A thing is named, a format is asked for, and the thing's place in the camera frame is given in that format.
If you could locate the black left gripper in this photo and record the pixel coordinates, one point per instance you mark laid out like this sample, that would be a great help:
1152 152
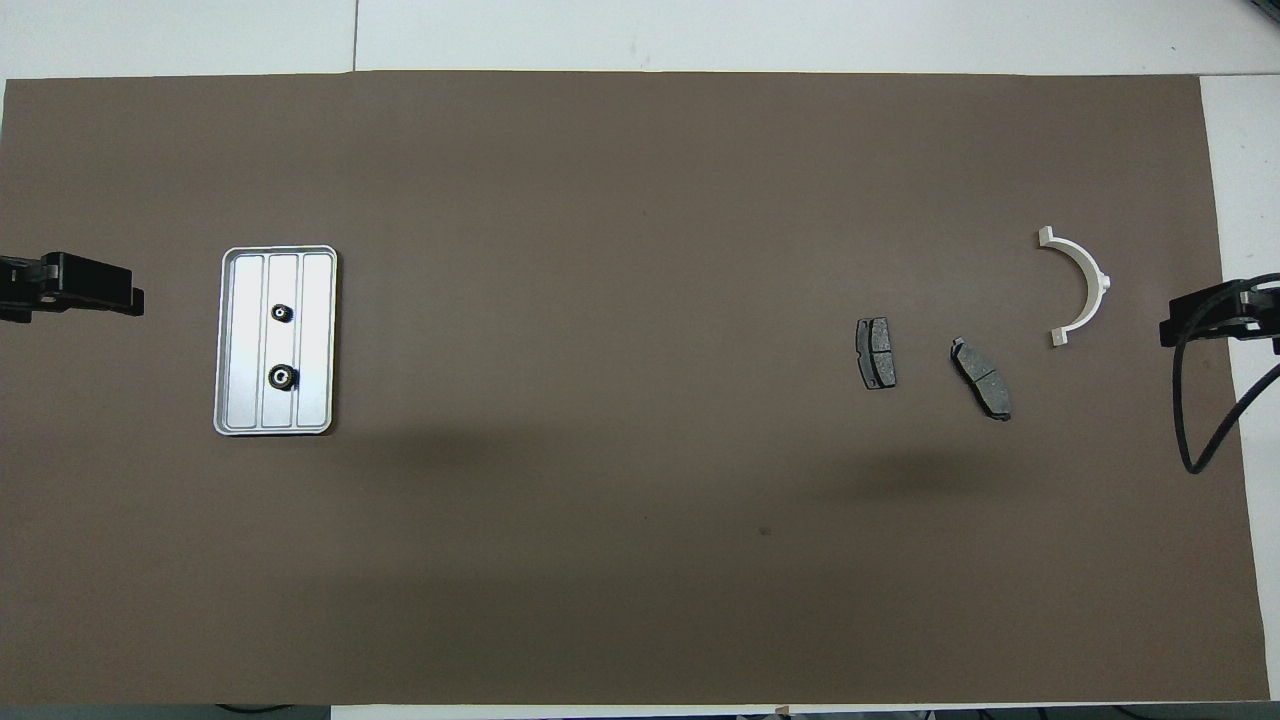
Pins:
20 280

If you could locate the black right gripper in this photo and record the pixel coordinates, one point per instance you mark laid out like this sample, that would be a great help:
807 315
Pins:
1262 310

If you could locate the small black bearing gear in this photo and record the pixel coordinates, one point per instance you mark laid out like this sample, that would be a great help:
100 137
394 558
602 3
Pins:
282 313

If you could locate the large black bearing gear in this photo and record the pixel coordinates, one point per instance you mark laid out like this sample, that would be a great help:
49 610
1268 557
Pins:
283 377

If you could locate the silver metal tray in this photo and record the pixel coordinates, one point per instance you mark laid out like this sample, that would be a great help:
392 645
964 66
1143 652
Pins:
245 340

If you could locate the long grey brake pad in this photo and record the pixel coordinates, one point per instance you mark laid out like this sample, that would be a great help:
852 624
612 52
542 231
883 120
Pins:
982 380

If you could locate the short grey brake pad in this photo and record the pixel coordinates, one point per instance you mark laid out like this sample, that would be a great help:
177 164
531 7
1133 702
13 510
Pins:
877 352

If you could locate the brown table mat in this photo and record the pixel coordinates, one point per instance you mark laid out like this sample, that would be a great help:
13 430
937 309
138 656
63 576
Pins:
600 400

